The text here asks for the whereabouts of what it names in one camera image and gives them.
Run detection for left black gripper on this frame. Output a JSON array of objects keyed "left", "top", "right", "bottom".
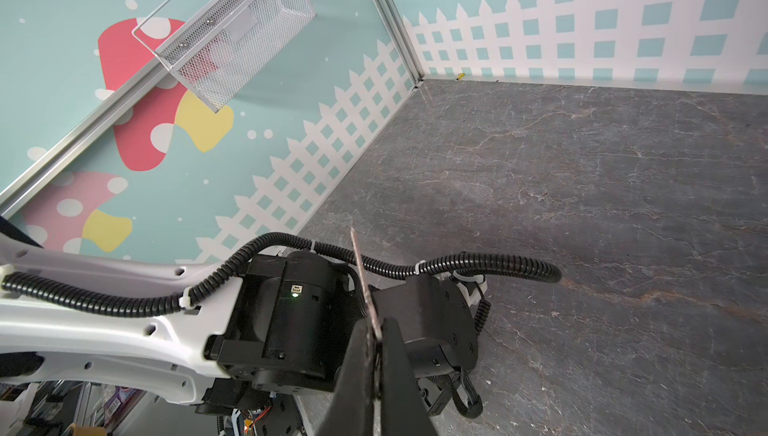
[{"left": 373, "top": 275, "right": 479, "bottom": 378}]

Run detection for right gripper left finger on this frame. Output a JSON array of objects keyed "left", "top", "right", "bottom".
[{"left": 316, "top": 319, "right": 378, "bottom": 436}]

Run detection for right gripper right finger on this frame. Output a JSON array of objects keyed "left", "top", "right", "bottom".
[{"left": 380, "top": 318, "right": 438, "bottom": 436}]

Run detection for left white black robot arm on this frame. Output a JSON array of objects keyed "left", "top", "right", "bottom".
[{"left": 1, "top": 222, "right": 483, "bottom": 418}]

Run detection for left black corrugated cable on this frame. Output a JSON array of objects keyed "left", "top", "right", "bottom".
[{"left": 0, "top": 231, "right": 563, "bottom": 319}]

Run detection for white mesh wall basket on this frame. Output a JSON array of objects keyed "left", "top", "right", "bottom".
[{"left": 131, "top": 0, "right": 316, "bottom": 112}]

